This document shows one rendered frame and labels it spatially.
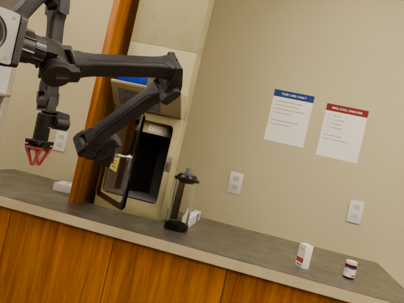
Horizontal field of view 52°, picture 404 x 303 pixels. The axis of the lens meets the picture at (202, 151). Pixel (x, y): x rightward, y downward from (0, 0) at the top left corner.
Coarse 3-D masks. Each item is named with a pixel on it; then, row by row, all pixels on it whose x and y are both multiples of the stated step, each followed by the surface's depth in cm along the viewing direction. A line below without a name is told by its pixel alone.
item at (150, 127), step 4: (144, 124) 190; (148, 124) 189; (152, 124) 189; (156, 124) 189; (160, 124) 190; (144, 128) 189; (148, 128) 188; (152, 128) 188; (156, 128) 189; (160, 128) 189; (164, 128) 191; (168, 128) 193; (148, 132) 188; (152, 132) 188; (156, 132) 188; (160, 132) 189; (164, 132) 190; (168, 132) 192; (164, 136) 203; (168, 136) 191
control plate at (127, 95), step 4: (120, 88) 179; (120, 92) 181; (124, 92) 180; (128, 92) 180; (132, 92) 179; (136, 92) 178; (120, 96) 183; (124, 96) 182; (128, 96) 181; (132, 96) 181; (120, 100) 184; (128, 100) 183; (156, 104) 180; (152, 108) 182; (156, 108) 181
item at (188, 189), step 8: (176, 176) 173; (176, 184) 174; (184, 184) 172; (192, 184) 173; (176, 192) 173; (184, 192) 172; (192, 192) 173; (176, 200) 172; (184, 200) 172; (192, 200) 175; (176, 208) 172; (184, 208) 172; (168, 216) 174; (176, 216) 172; (184, 216) 172; (184, 224) 173
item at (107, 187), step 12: (120, 132) 178; (132, 132) 168; (132, 144) 166; (132, 156) 164; (108, 168) 181; (120, 168) 171; (132, 168) 163; (108, 180) 179; (120, 180) 169; (108, 192) 177; (120, 192) 167; (120, 204) 165
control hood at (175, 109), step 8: (112, 80) 178; (112, 88) 181; (128, 88) 178; (136, 88) 177; (184, 96) 179; (120, 104) 186; (160, 104) 179; (176, 104) 177; (184, 104) 181; (160, 112) 183; (168, 112) 181; (176, 112) 180
